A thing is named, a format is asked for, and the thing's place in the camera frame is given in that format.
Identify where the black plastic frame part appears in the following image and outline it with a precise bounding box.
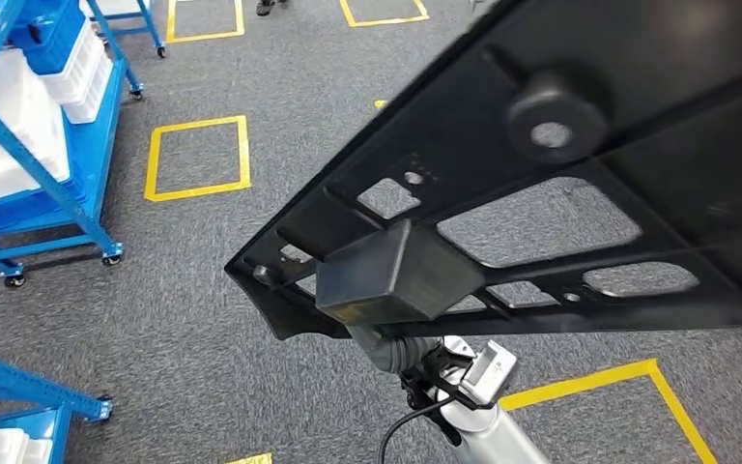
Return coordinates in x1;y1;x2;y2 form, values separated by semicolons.
224;0;742;342

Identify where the blue plastic bin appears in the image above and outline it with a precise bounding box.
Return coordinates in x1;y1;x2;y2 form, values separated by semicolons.
0;182;87;237
7;0;87;76

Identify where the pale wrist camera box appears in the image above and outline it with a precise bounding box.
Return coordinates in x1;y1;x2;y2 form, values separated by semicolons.
459;339;518;406

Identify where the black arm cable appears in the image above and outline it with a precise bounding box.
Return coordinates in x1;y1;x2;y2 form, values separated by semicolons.
378;395;459;464

